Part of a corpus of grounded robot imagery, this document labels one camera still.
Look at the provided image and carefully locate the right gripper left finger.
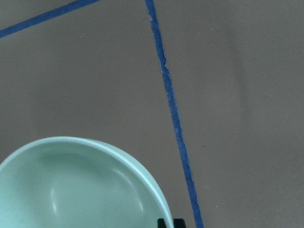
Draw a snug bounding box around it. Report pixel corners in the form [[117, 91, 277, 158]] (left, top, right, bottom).
[[157, 218, 166, 228]]

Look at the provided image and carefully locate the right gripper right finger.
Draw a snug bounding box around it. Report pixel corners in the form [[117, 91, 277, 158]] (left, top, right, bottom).
[[173, 218, 185, 228]]

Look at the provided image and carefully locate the mint green bowl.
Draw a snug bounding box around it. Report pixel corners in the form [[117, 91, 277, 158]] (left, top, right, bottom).
[[0, 137, 173, 228]]

